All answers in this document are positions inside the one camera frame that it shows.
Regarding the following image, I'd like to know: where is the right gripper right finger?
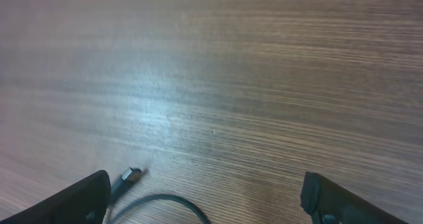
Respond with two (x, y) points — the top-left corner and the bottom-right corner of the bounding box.
(300, 172), (406, 224)

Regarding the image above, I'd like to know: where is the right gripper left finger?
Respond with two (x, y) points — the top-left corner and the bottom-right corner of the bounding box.
(1, 170), (111, 224)

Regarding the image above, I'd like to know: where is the black usb cable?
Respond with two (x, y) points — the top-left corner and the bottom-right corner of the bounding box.
(105, 167), (212, 224)

